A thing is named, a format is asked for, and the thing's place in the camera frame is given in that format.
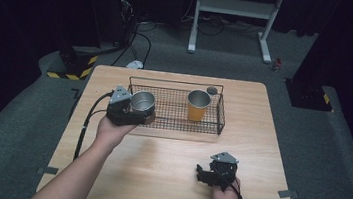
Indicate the grey tape piece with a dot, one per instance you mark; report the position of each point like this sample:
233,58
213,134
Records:
48,170
287,194

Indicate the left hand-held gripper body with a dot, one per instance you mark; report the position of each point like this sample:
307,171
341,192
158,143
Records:
119,108

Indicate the grey round table grommet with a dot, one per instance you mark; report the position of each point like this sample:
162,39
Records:
212,90

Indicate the white power adapter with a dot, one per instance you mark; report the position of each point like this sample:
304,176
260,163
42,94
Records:
134,64

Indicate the white metal stand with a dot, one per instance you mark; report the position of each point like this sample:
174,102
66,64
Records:
235,7

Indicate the tall orange metal-lined cup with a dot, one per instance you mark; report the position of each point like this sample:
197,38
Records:
198,107

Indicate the short brown metal-lined cup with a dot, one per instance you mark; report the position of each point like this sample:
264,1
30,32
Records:
142,104

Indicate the yellow-black striped black base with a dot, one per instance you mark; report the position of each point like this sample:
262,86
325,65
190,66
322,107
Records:
309,96
77,64

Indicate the small red floor object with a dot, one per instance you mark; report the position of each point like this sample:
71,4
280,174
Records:
277,64

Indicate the person's left hand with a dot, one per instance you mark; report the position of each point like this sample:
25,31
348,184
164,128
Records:
111,135

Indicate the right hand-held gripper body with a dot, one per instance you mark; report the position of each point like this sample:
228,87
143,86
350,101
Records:
223,170

